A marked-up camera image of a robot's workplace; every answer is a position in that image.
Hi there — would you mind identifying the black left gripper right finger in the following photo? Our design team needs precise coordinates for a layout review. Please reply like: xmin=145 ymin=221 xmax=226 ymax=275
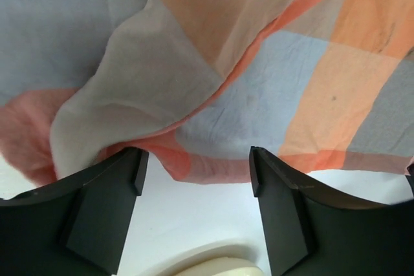
xmin=249 ymin=147 xmax=413 ymax=275

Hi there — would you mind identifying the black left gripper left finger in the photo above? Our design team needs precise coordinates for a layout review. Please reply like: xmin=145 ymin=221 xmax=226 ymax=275
xmin=1 ymin=148 xmax=149 ymax=275

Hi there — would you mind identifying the cream round plate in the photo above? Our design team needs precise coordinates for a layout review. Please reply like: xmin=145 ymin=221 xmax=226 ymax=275
xmin=118 ymin=242 xmax=265 ymax=275

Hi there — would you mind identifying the orange blue checkered cloth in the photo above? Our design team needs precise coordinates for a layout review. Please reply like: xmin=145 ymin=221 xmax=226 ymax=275
xmin=1 ymin=0 xmax=413 ymax=186

